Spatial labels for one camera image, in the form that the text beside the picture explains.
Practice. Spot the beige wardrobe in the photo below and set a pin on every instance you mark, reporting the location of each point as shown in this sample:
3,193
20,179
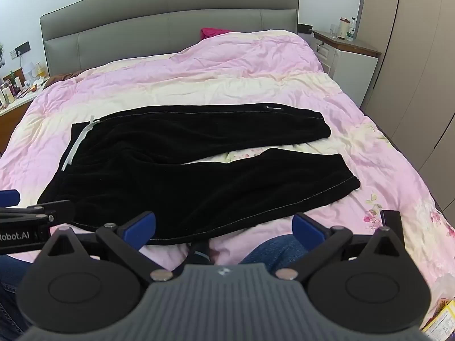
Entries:
416,78

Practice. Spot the black wall outlet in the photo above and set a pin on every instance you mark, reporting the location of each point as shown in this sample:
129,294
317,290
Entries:
23,49

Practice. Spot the clear drinking glass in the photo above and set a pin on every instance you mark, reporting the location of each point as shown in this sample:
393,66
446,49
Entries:
334,31

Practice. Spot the black pants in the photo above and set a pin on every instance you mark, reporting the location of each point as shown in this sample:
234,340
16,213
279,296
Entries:
177,170

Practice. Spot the yellow printed packet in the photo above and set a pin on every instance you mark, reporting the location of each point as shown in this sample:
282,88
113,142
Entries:
442,321

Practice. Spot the clear plastic bag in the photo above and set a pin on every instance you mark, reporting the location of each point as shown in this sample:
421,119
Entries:
447,287

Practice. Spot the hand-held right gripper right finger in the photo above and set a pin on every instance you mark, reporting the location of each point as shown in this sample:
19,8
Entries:
306,229

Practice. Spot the white table lamp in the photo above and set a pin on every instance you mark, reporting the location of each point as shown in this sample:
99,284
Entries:
31,71

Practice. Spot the clear bottle with green label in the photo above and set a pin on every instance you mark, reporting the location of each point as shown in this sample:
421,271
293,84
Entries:
351,29

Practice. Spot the group of cosmetic bottles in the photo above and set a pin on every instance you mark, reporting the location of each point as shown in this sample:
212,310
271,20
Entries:
16,87

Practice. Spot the pink floral quilt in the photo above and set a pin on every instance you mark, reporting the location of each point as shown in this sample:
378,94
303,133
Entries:
220,74

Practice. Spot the brown lidded cup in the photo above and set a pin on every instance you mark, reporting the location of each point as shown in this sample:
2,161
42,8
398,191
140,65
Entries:
343,28

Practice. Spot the grey upholstered bed headboard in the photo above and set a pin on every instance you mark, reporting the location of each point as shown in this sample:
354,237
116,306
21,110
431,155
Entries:
160,21

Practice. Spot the yellow pump bottle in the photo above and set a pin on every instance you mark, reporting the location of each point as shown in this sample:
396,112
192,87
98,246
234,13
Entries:
41,69

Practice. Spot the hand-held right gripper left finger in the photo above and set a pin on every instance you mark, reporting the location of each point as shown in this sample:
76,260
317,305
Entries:
139,226

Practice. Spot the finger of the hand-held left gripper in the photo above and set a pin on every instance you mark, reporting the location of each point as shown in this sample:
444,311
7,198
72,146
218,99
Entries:
57,210
9,197

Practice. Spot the brown pillow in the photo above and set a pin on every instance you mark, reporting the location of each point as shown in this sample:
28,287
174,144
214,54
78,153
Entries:
62,77

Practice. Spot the magenta cloth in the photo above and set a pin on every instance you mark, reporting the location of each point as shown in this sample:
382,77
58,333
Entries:
211,32

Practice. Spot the person's leg in blue jeans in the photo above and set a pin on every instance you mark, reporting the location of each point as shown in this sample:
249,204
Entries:
9,298
275,252

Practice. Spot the wooden dresser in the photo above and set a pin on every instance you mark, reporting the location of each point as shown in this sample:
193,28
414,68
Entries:
12,120

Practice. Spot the white nightstand with wooden top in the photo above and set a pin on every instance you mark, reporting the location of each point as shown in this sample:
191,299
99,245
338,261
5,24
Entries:
350,62

